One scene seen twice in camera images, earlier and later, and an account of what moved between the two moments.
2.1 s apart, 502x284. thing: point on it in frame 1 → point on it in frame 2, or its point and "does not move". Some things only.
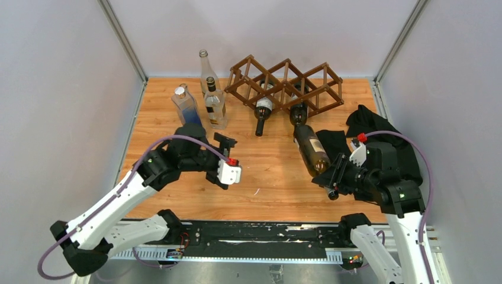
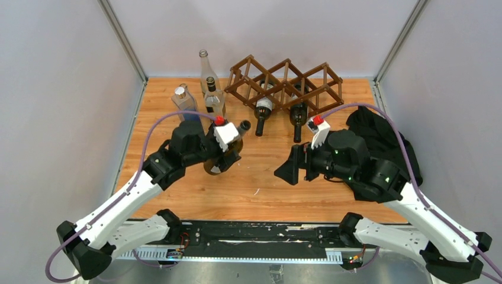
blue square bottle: x=186 y=105 does not move
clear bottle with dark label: x=206 y=71 does not move
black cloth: x=361 y=122 does not move
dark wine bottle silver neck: x=314 y=154 → x=235 y=148
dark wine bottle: x=298 y=112 does not move
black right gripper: x=335 y=177 → x=300 y=157
